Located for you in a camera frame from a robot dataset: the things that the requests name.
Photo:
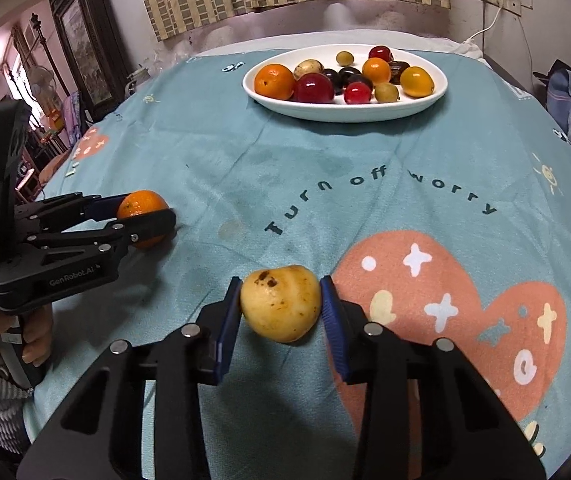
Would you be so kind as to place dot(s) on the small red cherry tomato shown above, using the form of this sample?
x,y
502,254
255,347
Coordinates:
x,y
357,92

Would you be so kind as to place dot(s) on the orange yellow lemon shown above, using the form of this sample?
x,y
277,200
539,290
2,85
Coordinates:
x,y
416,82

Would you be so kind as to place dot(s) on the large red apple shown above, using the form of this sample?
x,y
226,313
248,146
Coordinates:
x,y
314,88

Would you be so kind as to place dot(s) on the brown tan potato fruit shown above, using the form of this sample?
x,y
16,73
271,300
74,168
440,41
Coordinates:
x,y
309,66

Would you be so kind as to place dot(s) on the orange mandarin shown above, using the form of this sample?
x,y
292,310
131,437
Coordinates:
x,y
145,219
275,81

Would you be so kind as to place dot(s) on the small yellow fruit back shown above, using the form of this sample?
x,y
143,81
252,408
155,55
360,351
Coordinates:
x,y
345,58

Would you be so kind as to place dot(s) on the wrinkled dark brown fruit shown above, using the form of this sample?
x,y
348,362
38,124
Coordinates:
x,y
397,68

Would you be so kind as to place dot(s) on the dark framed painting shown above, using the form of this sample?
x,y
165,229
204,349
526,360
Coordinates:
x,y
94,52

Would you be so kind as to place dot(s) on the white oval plate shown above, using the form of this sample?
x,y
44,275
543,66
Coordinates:
x,y
338,110

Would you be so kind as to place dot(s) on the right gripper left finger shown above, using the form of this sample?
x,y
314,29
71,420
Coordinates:
x,y
96,432

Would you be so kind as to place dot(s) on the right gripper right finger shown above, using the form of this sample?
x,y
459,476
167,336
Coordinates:
x,y
466,431

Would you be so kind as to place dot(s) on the person's left hand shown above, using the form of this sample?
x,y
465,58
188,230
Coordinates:
x,y
37,334

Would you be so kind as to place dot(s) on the small yellow green fruit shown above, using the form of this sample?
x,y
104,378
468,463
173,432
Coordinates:
x,y
386,92

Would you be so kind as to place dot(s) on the teal printed tablecloth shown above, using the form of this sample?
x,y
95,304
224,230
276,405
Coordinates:
x,y
454,222

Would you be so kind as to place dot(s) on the small orange kumquat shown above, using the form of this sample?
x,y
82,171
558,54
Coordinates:
x,y
377,71

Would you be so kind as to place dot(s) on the red plum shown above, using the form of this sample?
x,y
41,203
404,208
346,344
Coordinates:
x,y
381,52

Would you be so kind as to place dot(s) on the spotted yellow pear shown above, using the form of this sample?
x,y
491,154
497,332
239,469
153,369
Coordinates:
x,y
281,304

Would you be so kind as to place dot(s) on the white cloth under tablecloth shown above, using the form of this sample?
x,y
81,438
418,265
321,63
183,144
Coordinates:
x,y
396,40

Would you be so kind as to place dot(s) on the standing fan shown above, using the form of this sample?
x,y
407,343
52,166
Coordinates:
x,y
42,89

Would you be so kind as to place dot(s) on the dark plum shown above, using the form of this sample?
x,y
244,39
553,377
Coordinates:
x,y
345,72
336,79
359,78

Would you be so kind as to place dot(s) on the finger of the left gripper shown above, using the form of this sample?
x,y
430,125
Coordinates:
x,y
74,233
80,207

